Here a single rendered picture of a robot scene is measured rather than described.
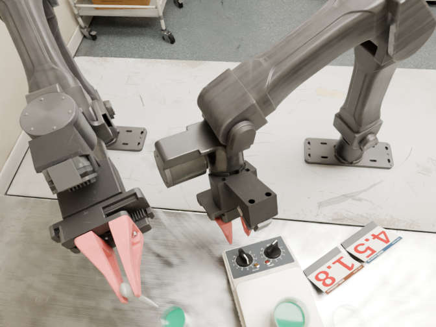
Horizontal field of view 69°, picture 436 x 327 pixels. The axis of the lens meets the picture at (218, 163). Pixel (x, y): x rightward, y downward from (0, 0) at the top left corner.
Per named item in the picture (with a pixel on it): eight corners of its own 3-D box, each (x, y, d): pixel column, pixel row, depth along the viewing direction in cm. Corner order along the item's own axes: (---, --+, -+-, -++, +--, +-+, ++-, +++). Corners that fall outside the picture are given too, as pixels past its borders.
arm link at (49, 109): (98, 113, 32) (72, 44, 38) (11, 148, 30) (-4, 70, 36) (132, 170, 42) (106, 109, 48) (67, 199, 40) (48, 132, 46)
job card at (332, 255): (302, 270, 64) (305, 265, 60) (336, 246, 66) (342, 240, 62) (322, 298, 61) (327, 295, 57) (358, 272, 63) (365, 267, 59)
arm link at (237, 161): (211, 187, 46) (202, 145, 43) (196, 170, 51) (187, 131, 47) (252, 170, 48) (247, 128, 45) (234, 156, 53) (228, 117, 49)
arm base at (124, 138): (132, 133, 74) (140, 109, 77) (51, 128, 76) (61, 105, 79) (141, 152, 80) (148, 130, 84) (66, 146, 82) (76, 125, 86)
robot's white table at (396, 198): (145, 185, 178) (74, 55, 101) (371, 203, 165) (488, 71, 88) (122, 275, 153) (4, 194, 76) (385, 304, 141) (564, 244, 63)
